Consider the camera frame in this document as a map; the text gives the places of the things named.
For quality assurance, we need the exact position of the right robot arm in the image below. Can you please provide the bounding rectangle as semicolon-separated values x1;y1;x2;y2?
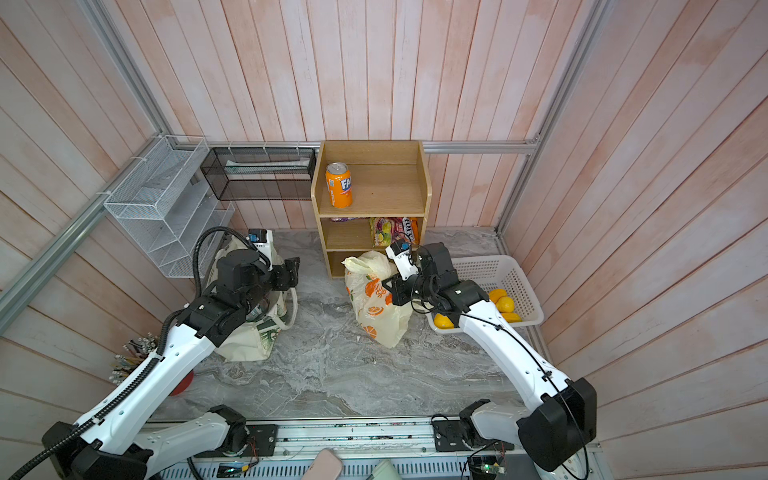
382;240;597;479

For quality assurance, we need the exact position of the orange print plastic bag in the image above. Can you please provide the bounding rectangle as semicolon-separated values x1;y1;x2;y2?
343;251;413;348

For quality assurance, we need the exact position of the yellow lemon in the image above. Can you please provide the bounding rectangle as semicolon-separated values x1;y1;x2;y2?
495;296;515;313

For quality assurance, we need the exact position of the black mesh basket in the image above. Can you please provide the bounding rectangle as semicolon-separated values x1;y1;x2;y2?
201;147;316;201

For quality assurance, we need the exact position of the orange snack packet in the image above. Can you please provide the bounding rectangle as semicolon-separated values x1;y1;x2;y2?
399;217;419;244

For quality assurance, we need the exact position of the white wire mesh rack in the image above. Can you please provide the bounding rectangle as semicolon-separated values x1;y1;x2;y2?
105;135;235;278

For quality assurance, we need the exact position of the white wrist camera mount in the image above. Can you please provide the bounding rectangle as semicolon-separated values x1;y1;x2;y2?
386;239;419;281

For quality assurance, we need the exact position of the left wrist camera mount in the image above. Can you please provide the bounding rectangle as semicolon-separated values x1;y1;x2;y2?
246;228;276;270

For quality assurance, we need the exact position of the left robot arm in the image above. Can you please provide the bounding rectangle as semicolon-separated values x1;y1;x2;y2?
12;226;300;479

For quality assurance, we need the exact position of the orange Fanta can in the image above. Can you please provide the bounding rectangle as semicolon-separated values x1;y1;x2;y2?
325;162;353;209

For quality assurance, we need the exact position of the red pencil cup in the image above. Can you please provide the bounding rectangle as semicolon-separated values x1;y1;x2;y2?
109;335;196;397

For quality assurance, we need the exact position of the white plastic fruit basket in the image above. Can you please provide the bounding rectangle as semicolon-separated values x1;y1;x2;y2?
451;255;544;327

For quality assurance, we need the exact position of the colourful candy packet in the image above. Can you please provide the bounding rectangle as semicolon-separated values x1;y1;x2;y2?
369;217;401;248

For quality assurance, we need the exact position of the wooden two-tier shelf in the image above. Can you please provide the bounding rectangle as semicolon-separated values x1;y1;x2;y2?
311;140;432;279

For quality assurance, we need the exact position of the pink phone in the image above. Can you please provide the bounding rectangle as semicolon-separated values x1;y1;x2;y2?
301;449;343;480

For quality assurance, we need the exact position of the cream canvas tote bag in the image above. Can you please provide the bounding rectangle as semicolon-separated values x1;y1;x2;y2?
206;236;298;362

